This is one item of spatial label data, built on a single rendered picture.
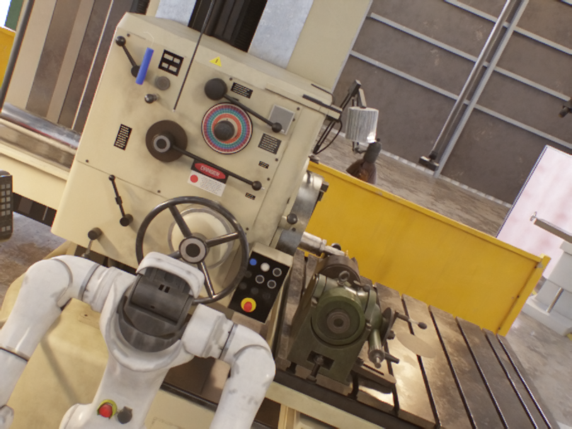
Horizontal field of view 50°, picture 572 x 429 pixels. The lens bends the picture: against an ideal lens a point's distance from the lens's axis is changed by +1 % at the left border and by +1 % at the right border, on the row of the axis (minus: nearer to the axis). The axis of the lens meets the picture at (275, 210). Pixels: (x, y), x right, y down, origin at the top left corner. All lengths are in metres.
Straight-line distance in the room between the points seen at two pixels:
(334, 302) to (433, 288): 2.78
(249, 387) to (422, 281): 3.71
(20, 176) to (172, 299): 1.61
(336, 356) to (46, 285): 1.22
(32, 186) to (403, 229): 2.89
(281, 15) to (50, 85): 1.09
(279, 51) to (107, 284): 1.68
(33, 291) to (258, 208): 1.06
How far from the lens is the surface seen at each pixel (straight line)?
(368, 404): 2.34
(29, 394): 2.81
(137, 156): 2.23
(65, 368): 2.68
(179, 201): 1.97
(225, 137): 2.05
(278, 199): 2.17
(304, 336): 2.22
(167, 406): 2.63
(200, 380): 2.67
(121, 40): 2.16
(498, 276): 4.99
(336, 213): 4.68
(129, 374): 1.30
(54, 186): 2.69
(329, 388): 2.31
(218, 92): 2.07
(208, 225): 2.10
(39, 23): 3.04
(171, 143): 2.11
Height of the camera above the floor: 2.06
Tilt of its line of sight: 16 degrees down
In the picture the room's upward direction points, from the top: 23 degrees clockwise
